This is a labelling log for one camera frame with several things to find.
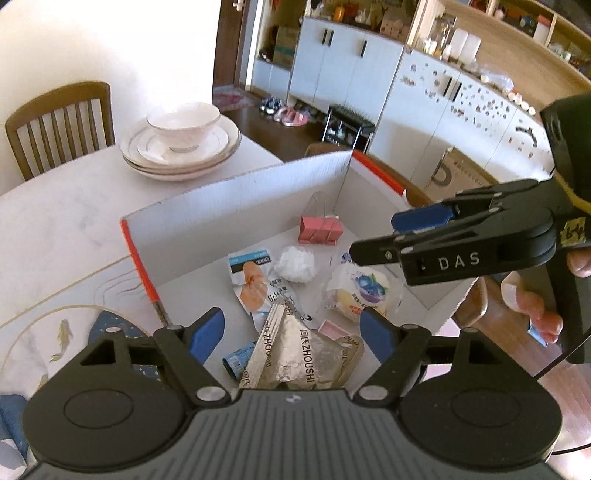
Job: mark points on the wooden chair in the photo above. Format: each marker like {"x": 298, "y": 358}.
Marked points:
{"x": 475, "y": 300}
{"x": 60, "y": 124}

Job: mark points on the white printed desktop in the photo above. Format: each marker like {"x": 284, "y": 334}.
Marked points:
{"x": 55, "y": 221}

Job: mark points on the person's right hand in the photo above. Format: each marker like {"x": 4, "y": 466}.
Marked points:
{"x": 531, "y": 302}

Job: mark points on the white bowl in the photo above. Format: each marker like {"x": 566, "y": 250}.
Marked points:
{"x": 182, "y": 129}

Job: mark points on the wooden wall shelf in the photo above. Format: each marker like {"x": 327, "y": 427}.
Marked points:
{"x": 517, "y": 41}

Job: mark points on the black shoe rack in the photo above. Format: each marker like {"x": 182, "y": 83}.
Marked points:
{"x": 346, "y": 122}

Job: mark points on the white snack packet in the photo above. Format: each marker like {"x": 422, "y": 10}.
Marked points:
{"x": 251, "y": 281}

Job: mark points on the brown cardboard box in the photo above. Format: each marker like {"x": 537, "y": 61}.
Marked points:
{"x": 285, "y": 46}

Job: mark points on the foil snack bag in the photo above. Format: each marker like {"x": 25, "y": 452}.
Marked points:
{"x": 300, "y": 360}

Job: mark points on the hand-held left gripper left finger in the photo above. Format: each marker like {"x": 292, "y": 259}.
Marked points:
{"x": 205, "y": 332}

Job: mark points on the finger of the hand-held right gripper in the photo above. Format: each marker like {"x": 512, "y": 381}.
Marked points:
{"x": 378, "y": 251}
{"x": 422, "y": 218}

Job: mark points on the white cupboard with stickers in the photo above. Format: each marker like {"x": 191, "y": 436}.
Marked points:
{"x": 461, "y": 120}

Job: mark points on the teal small packet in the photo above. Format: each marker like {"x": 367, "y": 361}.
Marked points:
{"x": 238, "y": 362}

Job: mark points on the tall white cupboard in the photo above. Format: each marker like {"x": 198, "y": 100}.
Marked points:
{"x": 346, "y": 69}

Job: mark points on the row of shoes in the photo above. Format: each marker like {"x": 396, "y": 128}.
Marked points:
{"x": 288, "y": 115}

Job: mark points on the white plate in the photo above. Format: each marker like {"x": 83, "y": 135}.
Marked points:
{"x": 138, "y": 147}
{"x": 184, "y": 177}

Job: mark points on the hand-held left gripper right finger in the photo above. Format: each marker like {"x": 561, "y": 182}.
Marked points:
{"x": 376, "y": 334}

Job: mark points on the pink small packet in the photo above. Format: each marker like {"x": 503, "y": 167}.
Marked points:
{"x": 332, "y": 330}

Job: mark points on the pink binder clip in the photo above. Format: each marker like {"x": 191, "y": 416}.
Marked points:
{"x": 318, "y": 230}

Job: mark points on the round blueberry snack packet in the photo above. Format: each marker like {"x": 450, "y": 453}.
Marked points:
{"x": 360, "y": 288}

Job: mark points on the white cardboard box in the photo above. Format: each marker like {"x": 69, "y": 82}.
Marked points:
{"x": 207, "y": 230}

